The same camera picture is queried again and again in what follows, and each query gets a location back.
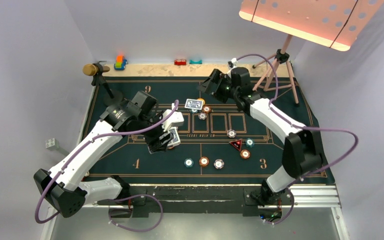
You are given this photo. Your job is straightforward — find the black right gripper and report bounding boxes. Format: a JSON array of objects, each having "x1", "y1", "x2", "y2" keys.
[{"x1": 196, "y1": 69, "x2": 239, "y2": 104}]

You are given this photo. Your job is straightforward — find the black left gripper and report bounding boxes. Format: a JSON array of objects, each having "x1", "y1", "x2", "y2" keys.
[{"x1": 135, "y1": 110, "x2": 174, "y2": 152}]

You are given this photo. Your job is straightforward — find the yellow dealer button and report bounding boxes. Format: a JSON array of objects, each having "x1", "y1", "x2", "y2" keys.
[{"x1": 197, "y1": 98, "x2": 206, "y2": 105}]

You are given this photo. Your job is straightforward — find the blue back playing card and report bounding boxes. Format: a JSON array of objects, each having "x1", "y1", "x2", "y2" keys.
[{"x1": 184, "y1": 98, "x2": 203, "y2": 110}]

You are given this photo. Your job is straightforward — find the pink blue chips pile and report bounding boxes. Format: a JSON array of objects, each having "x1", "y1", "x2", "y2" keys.
[
  {"x1": 227, "y1": 129, "x2": 237, "y2": 138},
  {"x1": 198, "y1": 112, "x2": 208, "y2": 120}
]

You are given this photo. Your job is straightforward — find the green blue chip stack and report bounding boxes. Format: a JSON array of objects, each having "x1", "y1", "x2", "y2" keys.
[{"x1": 184, "y1": 158, "x2": 194, "y2": 168}]

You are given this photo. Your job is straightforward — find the orange red chip stack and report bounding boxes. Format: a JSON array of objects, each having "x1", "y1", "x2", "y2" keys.
[{"x1": 199, "y1": 156, "x2": 210, "y2": 167}]

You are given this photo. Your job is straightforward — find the red black all-in triangle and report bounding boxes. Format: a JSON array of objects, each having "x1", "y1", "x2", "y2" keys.
[{"x1": 229, "y1": 139, "x2": 243, "y2": 152}]

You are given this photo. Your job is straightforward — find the pink blue chip stack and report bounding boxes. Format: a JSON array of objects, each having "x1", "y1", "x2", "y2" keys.
[{"x1": 213, "y1": 159, "x2": 225, "y2": 170}]

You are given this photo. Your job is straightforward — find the blue white card deck box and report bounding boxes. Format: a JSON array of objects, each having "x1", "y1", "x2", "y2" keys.
[{"x1": 143, "y1": 127, "x2": 181, "y2": 154}]

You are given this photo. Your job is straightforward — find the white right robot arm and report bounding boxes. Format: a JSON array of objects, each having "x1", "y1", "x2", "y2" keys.
[{"x1": 197, "y1": 67, "x2": 327, "y2": 205}]

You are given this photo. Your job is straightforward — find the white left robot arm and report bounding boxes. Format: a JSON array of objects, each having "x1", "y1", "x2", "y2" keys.
[{"x1": 33, "y1": 91, "x2": 183, "y2": 224}]

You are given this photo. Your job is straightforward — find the teal toy block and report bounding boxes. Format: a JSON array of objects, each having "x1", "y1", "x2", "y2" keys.
[{"x1": 189, "y1": 58, "x2": 203, "y2": 65}]

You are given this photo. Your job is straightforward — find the red toy block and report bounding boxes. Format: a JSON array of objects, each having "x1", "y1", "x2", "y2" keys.
[{"x1": 173, "y1": 58, "x2": 188, "y2": 66}]

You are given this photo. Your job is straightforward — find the dark green poker mat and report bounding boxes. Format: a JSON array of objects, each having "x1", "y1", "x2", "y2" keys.
[{"x1": 85, "y1": 76, "x2": 336, "y2": 185}]

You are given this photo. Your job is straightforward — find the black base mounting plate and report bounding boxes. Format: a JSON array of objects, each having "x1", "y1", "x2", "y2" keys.
[{"x1": 97, "y1": 184, "x2": 294, "y2": 218}]

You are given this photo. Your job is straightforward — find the orange green toy block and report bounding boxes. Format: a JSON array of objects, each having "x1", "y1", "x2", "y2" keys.
[{"x1": 113, "y1": 55, "x2": 128, "y2": 71}]

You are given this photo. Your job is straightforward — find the gold microphone on stand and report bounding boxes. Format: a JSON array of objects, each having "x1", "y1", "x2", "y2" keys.
[{"x1": 82, "y1": 61, "x2": 124, "y2": 107}]

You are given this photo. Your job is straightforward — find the grey lego brick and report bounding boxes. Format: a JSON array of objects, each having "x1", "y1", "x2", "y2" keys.
[{"x1": 45, "y1": 138, "x2": 60, "y2": 151}]

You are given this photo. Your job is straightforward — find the pink music stand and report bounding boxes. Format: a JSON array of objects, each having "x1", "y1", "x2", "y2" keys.
[{"x1": 238, "y1": 0, "x2": 384, "y2": 107}]

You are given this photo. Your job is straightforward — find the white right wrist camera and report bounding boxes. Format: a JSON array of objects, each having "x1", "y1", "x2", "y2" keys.
[{"x1": 227, "y1": 58, "x2": 238, "y2": 70}]

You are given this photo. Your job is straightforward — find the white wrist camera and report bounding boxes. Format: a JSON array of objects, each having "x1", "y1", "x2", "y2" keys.
[
  {"x1": 227, "y1": 58, "x2": 238, "y2": 70},
  {"x1": 162, "y1": 103, "x2": 184, "y2": 131}
]

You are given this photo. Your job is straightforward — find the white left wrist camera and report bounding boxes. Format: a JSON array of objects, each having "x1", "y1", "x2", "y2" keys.
[{"x1": 162, "y1": 103, "x2": 184, "y2": 131}]

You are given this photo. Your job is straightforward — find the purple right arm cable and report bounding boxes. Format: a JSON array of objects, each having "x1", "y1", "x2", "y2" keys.
[{"x1": 235, "y1": 53, "x2": 359, "y2": 225}]

